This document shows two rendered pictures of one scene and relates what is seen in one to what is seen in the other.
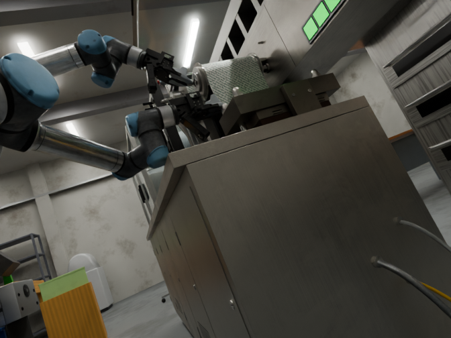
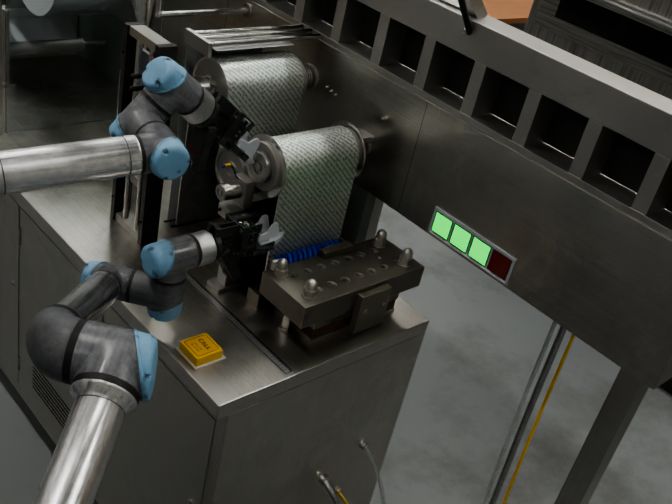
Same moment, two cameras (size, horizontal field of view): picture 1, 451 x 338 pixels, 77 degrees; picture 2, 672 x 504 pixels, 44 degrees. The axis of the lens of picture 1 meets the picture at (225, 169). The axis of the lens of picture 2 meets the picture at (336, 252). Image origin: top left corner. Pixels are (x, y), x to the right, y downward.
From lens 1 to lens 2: 163 cm
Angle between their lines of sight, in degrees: 49
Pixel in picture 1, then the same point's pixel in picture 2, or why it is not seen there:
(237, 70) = (326, 175)
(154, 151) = (170, 311)
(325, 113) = (379, 346)
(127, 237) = not seen: outside the picture
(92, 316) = not seen: outside the picture
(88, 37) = (173, 165)
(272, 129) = (321, 370)
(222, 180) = (249, 426)
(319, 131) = (361, 366)
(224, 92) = (290, 211)
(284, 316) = not seen: outside the picture
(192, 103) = (245, 243)
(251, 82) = (330, 197)
